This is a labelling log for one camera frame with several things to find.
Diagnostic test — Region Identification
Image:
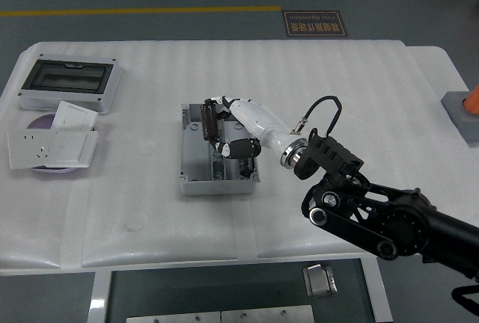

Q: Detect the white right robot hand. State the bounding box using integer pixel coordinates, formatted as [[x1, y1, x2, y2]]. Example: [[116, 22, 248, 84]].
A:
[[204, 94, 299, 163]]

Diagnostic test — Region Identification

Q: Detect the open grey plastic box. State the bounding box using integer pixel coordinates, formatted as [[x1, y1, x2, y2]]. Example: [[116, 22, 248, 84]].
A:
[[177, 102, 261, 196]]

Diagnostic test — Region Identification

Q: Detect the grey box with dark lid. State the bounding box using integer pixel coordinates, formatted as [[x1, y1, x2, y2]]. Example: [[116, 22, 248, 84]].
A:
[[17, 53, 124, 116]]

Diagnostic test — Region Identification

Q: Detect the brown floor sign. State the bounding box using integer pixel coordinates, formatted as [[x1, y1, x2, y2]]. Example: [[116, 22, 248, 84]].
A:
[[281, 10, 349, 38]]

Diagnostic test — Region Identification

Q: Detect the white foam table mat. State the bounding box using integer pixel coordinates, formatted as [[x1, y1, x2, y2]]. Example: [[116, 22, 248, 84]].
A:
[[0, 40, 479, 270]]

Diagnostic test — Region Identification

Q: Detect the grey metal floor plate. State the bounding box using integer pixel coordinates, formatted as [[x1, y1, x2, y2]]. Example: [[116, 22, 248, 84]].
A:
[[220, 304, 314, 323], [126, 311, 222, 323]]

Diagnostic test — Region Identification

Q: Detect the grey square base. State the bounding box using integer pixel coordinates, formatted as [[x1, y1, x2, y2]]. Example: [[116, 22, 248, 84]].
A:
[[440, 90, 479, 147]]

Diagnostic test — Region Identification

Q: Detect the white table leg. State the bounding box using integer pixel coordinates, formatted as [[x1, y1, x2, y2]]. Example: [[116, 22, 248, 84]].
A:
[[361, 258, 394, 323], [88, 270, 113, 323]]

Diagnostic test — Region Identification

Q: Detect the purple round plate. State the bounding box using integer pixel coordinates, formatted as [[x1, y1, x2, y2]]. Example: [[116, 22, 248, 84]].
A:
[[25, 114, 76, 173]]

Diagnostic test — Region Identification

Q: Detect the white socket panel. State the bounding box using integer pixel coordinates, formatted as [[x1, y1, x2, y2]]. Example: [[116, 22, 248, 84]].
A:
[[7, 130, 58, 170]]

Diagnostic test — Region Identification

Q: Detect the silver metal bracket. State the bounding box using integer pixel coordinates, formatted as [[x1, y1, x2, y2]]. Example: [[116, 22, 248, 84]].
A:
[[302, 262, 338, 298]]

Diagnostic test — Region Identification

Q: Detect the white switch panel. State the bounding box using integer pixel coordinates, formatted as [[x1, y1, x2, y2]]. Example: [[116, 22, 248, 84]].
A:
[[52, 130, 99, 169], [51, 100, 100, 132]]

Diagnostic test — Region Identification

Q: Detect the black strap loop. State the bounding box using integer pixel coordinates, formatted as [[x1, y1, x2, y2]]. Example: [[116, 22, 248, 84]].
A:
[[451, 284, 479, 317]]

